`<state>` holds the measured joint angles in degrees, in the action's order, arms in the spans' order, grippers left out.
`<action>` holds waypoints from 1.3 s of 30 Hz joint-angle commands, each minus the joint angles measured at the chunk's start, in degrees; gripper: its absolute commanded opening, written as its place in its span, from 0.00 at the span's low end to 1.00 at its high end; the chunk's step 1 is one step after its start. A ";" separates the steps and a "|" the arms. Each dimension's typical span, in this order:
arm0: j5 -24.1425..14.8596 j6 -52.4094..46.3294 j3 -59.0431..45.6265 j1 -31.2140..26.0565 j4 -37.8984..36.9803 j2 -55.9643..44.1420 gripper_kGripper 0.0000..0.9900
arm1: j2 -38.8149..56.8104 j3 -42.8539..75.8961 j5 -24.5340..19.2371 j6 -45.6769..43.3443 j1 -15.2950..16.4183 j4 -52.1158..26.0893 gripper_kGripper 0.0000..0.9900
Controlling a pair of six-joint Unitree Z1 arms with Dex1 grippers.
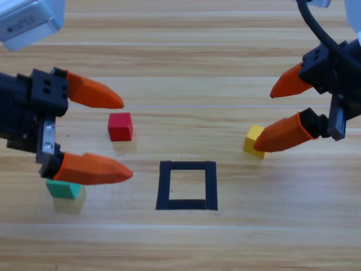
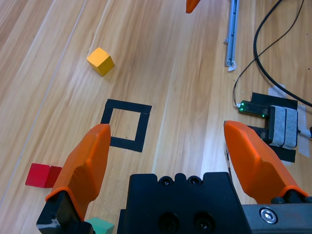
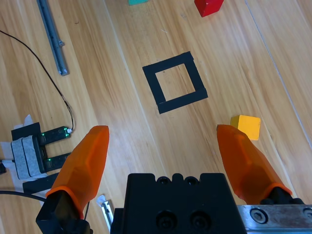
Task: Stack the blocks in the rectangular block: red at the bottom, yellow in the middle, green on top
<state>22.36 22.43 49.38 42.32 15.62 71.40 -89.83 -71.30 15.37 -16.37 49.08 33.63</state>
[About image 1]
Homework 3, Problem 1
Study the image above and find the red wooden cube block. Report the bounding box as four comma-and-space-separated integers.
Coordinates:
107, 112, 133, 142

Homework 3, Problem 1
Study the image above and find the black tape square outline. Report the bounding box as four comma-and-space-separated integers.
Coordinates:
155, 160, 218, 211

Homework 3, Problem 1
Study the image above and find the yellow wooden cube block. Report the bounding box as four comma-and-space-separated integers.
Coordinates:
243, 124, 266, 159

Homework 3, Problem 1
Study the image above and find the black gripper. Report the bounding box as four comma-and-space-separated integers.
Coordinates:
253, 38, 361, 154
0, 67, 125, 168

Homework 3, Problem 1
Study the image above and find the wrist camera assembly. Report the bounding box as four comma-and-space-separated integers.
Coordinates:
306, 0, 331, 8
0, 0, 65, 52

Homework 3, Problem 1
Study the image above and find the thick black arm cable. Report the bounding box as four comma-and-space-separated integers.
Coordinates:
295, 0, 350, 62

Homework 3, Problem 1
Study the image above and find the green wooden cube block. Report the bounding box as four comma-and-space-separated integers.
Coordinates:
46, 178, 82, 200

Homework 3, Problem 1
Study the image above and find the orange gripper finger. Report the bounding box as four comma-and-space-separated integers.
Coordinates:
39, 151, 134, 186

